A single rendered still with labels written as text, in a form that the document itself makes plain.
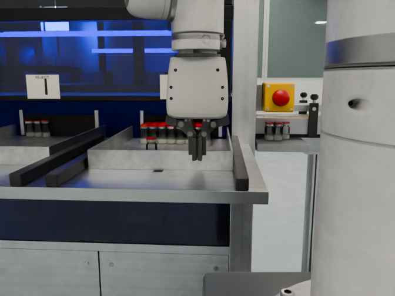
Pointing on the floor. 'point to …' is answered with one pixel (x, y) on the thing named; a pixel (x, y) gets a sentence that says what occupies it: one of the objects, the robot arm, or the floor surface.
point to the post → (243, 121)
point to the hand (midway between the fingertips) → (197, 148)
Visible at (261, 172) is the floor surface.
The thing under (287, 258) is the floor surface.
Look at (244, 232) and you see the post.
